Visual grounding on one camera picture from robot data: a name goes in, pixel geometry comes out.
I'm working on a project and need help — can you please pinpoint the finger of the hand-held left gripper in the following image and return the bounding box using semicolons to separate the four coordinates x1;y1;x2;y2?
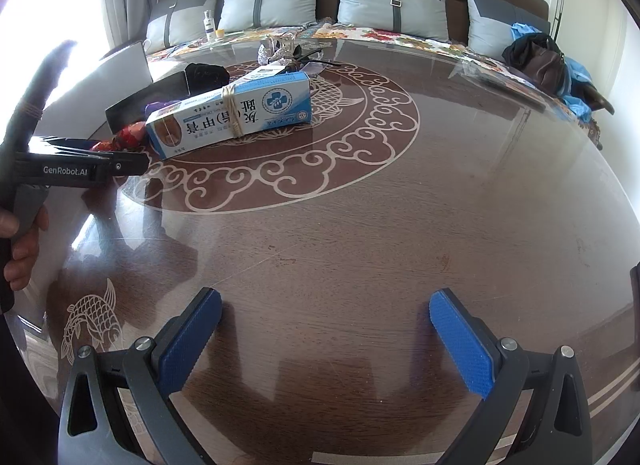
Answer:
97;151;151;177
31;138;118;157

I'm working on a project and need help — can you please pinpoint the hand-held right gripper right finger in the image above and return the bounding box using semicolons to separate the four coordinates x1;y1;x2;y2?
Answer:
429;289;593;465

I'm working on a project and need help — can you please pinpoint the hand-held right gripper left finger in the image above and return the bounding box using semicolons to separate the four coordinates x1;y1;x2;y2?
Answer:
58;287;223;465

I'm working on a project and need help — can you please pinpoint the red patterned pouch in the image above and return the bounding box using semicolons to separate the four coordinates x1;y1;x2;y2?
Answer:
91;124;151;152

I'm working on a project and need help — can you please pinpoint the blue white medicine box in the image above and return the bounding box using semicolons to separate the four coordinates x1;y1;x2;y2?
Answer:
145;71;313;161

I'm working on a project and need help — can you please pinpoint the brown patterned wooden desktop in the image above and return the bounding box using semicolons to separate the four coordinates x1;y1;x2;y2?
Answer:
10;38;640;465

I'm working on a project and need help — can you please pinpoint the person's left hand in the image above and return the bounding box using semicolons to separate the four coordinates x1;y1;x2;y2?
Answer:
0;205;51;291

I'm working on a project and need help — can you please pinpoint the grey white panel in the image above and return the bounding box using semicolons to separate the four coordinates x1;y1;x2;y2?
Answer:
97;41;153;87

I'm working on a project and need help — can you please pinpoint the black crumpled cloth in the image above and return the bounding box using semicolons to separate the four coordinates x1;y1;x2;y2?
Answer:
185;63;231;96

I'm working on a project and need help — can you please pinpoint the silver foil bow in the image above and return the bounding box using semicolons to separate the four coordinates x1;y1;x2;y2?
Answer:
257;34;301;67

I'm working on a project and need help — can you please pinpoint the dark hair accessory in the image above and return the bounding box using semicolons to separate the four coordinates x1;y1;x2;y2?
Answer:
281;45;341;77

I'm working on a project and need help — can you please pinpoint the dark bag with blue cloth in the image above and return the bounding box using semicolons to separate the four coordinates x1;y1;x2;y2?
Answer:
510;22;601;121

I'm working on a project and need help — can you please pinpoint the brown handbag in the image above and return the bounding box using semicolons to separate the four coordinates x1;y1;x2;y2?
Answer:
522;40;568;93

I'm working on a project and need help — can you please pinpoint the black garment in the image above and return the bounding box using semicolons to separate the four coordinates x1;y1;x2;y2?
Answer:
502;32;556;68

